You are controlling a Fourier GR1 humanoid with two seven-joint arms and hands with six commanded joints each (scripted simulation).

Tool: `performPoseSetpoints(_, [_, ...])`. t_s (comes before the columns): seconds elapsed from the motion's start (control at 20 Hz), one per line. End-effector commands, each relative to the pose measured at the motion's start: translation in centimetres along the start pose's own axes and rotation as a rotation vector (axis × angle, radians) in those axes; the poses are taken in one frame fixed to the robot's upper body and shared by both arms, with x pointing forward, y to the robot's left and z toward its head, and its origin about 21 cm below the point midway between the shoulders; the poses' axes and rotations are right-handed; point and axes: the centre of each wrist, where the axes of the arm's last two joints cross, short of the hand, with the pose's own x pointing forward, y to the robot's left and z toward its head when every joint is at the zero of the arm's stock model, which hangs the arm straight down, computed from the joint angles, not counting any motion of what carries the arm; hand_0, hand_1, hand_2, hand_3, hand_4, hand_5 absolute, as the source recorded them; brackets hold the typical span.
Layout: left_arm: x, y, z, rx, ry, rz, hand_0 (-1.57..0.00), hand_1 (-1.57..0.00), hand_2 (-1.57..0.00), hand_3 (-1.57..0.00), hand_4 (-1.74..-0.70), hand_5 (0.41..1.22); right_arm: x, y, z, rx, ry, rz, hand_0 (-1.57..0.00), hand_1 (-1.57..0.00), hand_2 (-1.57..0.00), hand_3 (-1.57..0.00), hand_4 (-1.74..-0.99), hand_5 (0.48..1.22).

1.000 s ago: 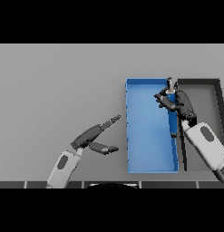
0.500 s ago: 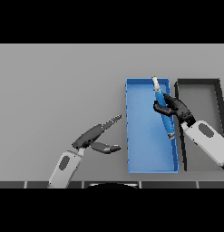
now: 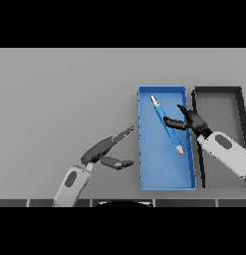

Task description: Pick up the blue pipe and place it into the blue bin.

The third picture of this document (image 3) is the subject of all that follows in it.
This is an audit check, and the dark left robot hand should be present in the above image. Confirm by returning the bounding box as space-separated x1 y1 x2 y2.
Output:
79 125 135 171

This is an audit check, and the dark right robot hand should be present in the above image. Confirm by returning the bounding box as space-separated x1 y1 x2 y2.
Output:
162 104 213 139

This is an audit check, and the blue pipe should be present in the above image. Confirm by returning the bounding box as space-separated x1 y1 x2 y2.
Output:
149 95 185 155

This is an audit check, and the dark grey bin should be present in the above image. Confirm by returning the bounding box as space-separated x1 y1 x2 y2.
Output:
191 86 246 189

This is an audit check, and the blue bin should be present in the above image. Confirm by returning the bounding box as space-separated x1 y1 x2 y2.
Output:
137 85 197 192

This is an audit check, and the dark strip with pale lines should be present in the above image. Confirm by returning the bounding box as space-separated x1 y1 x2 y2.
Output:
0 198 246 208

